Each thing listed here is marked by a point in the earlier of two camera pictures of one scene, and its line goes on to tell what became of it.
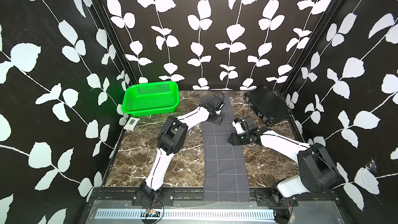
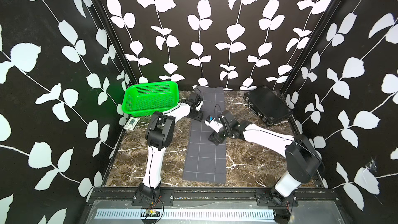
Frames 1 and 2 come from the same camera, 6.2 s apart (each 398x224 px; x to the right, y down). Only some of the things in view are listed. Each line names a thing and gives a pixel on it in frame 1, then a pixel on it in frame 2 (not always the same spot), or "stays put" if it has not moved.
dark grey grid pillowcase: x=225 y=178 to x=204 y=162
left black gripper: x=219 y=119 to x=199 y=116
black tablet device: x=268 y=105 stays put
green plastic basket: x=150 y=98 stays put
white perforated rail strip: x=187 y=213 stays put
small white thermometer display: x=131 y=123 stays put
